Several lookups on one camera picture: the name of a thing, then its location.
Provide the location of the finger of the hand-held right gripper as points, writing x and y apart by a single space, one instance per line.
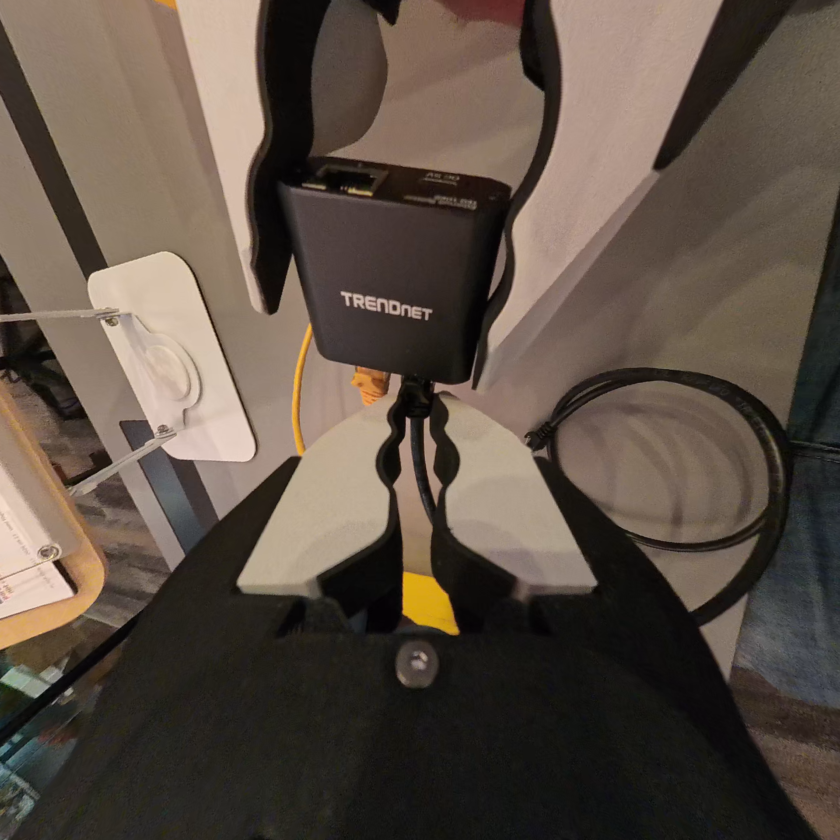
229 98
610 98

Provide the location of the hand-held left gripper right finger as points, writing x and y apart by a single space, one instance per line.
512 518

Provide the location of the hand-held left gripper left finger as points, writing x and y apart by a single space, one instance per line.
328 512

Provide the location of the black network adapter box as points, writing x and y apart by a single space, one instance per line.
394 262

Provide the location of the yellow tape patch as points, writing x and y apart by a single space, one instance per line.
426 600

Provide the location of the metal stand rod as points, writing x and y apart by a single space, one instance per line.
46 316
118 459

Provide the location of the instruction sheet on wooden board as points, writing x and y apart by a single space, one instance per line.
85 577

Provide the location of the person's blue jeans leg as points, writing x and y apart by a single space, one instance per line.
807 492

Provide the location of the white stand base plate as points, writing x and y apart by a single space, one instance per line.
210 367

